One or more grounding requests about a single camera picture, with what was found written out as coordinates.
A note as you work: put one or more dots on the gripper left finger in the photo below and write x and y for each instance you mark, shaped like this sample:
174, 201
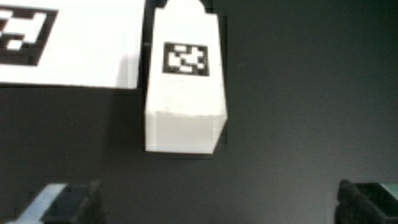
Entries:
67, 204

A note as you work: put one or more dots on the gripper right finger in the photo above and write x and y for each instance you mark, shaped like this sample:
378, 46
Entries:
366, 203

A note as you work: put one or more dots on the white marker base plate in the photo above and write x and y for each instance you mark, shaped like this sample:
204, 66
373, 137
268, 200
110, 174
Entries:
69, 42

